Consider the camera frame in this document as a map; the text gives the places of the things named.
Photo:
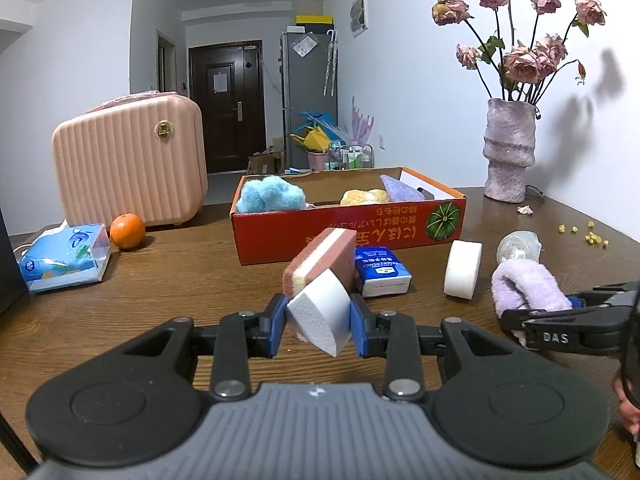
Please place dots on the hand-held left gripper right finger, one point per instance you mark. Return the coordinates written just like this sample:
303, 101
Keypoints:
357, 327

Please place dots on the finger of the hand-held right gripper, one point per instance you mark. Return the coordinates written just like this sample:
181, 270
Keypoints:
605, 296
575, 332

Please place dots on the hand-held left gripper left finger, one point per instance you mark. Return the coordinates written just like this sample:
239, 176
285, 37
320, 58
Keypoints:
277, 322

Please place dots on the white wedge sponge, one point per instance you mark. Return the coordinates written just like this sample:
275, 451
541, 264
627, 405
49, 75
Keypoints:
320, 312

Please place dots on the small blue tissue packet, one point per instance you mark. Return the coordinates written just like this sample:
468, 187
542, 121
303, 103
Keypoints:
382, 270

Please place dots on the lavender fuzzy sock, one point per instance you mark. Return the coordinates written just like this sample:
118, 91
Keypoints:
527, 285

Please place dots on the pink layered sponge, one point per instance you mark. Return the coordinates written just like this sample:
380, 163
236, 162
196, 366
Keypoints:
327, 250

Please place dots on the crinkled clear plastic item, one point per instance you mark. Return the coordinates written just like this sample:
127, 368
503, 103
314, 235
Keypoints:
520, 246

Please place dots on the red cardboard box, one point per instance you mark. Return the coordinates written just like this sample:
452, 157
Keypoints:
325, 230

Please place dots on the white round sponge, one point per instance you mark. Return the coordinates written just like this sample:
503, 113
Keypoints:
462, 270

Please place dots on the yellow plush toy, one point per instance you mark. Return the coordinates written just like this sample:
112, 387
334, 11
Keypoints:
362, 197

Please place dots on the person's right hand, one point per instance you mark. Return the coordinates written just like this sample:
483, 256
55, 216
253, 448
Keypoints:
629, 415

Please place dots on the scattered yellow bits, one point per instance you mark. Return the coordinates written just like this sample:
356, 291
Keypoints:
592, 237

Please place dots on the blue fluffy plush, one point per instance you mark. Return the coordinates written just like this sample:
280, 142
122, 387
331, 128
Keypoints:
270, 195

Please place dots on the purple cloth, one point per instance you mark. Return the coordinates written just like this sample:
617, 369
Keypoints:
400, 190

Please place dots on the brown cardboard box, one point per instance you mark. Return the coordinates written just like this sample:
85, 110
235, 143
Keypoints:
265, 162

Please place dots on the pink bucket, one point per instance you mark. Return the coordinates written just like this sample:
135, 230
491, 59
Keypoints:
317, 160

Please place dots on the trolley with bottles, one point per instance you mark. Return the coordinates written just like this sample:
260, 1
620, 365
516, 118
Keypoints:
352, 157

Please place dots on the purple textured vase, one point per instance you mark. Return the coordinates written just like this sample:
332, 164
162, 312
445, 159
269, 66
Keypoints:
507, 155

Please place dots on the orange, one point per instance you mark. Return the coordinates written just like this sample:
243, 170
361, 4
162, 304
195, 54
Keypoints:
127, 231

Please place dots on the purple feather wings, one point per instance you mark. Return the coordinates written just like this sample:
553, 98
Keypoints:
361, 125

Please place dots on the dark wooden door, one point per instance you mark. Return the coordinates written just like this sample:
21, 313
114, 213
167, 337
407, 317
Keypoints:
225, 120

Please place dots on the pink ribbed suitcase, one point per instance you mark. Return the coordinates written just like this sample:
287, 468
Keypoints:
130, 165

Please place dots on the large blue tissue pack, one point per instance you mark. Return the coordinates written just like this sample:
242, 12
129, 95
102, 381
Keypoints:
62, 257

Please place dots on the grey refrigerator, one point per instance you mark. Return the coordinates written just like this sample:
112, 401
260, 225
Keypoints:
307, 90

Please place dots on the white paper sheet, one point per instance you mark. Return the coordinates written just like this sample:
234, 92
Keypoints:
220, 83

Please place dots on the bunch of dried roses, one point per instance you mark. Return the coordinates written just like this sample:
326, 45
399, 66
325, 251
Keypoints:
522, 62

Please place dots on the white folded umbrella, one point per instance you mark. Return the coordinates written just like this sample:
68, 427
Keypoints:
330, 62

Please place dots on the black flat panel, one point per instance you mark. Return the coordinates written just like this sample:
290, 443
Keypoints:
10, 265

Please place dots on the clear plastic bag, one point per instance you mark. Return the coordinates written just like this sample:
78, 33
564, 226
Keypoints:
305, 46

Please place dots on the yellow box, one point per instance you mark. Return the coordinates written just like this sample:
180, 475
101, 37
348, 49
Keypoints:
314, 20

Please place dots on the side doorway frame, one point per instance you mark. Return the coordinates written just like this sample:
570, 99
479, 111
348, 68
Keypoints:
166, 60

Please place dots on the white wall fuse panel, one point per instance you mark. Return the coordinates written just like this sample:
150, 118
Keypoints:
358, 12

